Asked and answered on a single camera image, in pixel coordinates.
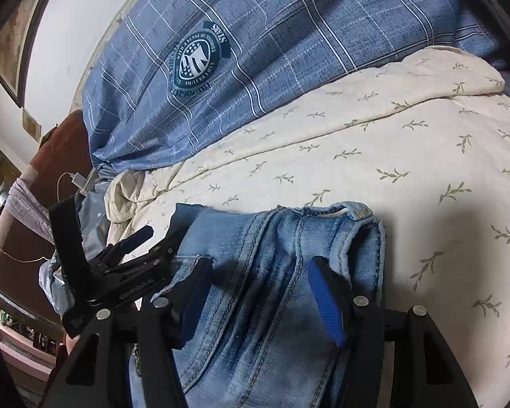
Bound brown padded headboard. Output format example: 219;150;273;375
0;109;98;324

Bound blue denim pants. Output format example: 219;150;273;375
130;202;387;408

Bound cream leaf-print blanket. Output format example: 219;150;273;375
104;45;510;408

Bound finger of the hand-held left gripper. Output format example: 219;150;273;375
123;229;188;273
96;226;154;266

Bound grey bird-print duvet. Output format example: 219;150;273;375
38;187;111;315

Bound white power strip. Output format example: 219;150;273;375
83;169;100;194

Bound white charger cable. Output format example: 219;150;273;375
56;171;75;205

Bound large dark picture frame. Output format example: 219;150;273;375
0;0;69;109

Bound blue plaid pillow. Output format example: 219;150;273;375
82;0;510;175

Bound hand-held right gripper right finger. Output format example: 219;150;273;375
307;256;479;408

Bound lilac crinkled cloth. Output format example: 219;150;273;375
2;176;56;245

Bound small wall picture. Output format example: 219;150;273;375
22;108;42;141

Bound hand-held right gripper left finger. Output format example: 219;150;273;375
42;257;215;408

